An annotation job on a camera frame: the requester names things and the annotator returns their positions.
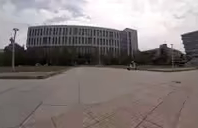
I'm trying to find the grey concrete paved plaza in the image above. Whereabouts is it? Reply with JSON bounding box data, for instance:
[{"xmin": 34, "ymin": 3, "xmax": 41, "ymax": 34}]
[{"xmin": 0, "ymin": 66, "xmax": 198, "ymax": 128}]

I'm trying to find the large curved glass-fronted building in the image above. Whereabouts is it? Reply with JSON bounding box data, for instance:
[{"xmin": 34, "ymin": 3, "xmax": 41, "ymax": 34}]
[{"xmin": 25, "ymin": 24, "xmax": 140, "ymax": 65}]

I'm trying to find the pale scooter vehicle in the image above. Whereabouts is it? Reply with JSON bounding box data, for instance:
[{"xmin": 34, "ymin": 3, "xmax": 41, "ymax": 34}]
[{"xmin": 126, "ymin": 60, "xmax": 140, "ymax": 71}]

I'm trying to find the long row of trees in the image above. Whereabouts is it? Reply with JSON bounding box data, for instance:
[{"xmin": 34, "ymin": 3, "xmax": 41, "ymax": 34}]
[{"xmin": 0, "ymin": 39, "xmax": 141, "ymax": 67}]

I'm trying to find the low brownish building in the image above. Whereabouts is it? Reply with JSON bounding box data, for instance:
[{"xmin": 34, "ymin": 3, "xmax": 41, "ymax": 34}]
[{"xmin": 138, "ymin": 43, "xmax": 186, "ymax": 65}]

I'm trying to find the grass strip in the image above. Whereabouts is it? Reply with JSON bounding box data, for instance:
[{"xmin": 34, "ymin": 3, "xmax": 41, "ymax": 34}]
[{"xmin": 136, "ymin": 64, "xmax": 198, "ymax": 73}]

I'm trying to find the thin lamp pole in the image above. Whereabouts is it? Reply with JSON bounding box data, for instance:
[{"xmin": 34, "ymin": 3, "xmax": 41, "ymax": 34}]
[{"xmin": 170, "ymin": 43, "xmax": 175, "ymax": 69}]

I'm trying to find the grass area with kerb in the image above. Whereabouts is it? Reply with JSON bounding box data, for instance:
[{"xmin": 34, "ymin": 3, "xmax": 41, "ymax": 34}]
[{"xmin": 0, "ymin": 65, "xmax": 71, "ymax": 80}]

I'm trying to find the tall pale lamp pole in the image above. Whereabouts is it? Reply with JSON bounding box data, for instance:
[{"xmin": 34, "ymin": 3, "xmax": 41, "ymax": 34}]
[{"xmin": 9, "ymin": 27, "xmax": 20, "ymax": 71}]

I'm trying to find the dark angular building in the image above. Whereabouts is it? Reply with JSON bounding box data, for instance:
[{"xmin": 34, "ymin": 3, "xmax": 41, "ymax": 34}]
[{"xmin": 180, "ymin": 27, "xmax": 198, "ymax": 67}]

